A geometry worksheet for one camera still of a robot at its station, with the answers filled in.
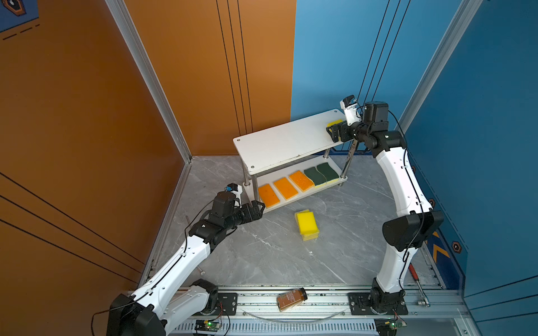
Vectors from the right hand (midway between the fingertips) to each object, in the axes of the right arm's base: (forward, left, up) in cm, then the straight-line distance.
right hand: (341, 122), depth 80 cm
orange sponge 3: (-14, +30, -29) cm, 44 cm away
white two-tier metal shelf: (-16, +20, -4) cm, 26 cm away
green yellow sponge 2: (-2, +6, -30) cm, 31 cm away
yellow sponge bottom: (-32, +13, -34) cm, 49 cm away
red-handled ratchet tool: (-44, -27, -37) cm, 63 cm away
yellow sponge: (-27, +12, -31) cm, 43 cm away
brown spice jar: (-54, +20, -34) cm, 67 cm away
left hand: (-25, +33, -20) cm, 45 cm away
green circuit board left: (-61, +49, -39) cm, 87 cm away
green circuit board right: (-60, -15, -38) cm, 73 cm away
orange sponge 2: (-9, +21, -30) cm, 38 cm away
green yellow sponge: (0, 0, -30) cm, 30 cm away
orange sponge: (-5, +14, -29) cm, 33 cm away
